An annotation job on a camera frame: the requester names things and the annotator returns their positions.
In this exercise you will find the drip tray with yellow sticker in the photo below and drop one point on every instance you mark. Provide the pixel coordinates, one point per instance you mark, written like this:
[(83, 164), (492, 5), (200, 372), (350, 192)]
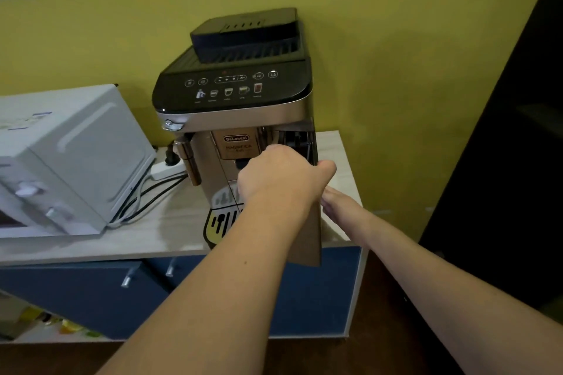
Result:
[(220, 225)]

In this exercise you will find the white microwave oven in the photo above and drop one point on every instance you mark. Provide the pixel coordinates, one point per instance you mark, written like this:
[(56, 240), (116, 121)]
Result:
[(83, 155)]

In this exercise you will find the silver steam wand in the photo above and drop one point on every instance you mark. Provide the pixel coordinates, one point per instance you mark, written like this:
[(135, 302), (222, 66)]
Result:
[(190, 159)]

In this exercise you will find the person's right fingers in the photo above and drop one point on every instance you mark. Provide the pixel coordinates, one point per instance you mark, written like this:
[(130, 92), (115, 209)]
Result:
[(330, 201)]

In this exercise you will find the dark wooden cupboard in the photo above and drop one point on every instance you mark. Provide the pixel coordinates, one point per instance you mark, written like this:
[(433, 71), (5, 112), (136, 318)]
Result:
[(506, 159)]

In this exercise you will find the black plug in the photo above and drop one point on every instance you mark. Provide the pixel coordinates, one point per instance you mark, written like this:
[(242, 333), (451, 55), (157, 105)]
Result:
[(171, 159)]

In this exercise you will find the person's right forearm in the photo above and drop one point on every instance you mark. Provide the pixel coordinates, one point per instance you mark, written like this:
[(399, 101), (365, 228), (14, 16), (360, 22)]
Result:
[(457, 295)]

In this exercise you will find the yellow packet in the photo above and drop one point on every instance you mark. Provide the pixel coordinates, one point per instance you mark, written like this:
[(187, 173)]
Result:
[(70, 325)]

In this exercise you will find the person's left hand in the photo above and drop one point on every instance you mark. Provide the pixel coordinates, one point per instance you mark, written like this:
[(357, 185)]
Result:
[(281, 177)]

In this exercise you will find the white power strip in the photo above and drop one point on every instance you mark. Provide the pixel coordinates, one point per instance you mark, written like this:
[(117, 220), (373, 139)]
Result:
[(165, 171)]

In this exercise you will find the blue cabinet with light top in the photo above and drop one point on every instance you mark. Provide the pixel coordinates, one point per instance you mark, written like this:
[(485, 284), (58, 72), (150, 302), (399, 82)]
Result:
[(308, 295)]

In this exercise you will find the person's right hand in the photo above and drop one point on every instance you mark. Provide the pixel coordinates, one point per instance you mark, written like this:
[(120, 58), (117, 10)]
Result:
[(345, 210)]

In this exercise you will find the black bean hopper lid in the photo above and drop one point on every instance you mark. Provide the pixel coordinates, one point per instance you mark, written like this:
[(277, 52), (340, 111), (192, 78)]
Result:
[(246, 36)]

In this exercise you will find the person's left thumb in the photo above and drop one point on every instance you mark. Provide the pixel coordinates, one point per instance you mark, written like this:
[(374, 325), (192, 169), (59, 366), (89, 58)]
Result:
[(327, 171)]

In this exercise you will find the silver black coffee machine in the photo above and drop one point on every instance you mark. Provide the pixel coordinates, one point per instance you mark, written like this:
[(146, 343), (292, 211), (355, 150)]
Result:
[(246, 115)]

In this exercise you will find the person's left forearm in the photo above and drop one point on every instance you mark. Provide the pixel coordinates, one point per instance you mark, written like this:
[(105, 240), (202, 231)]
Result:
[(228, 291)]

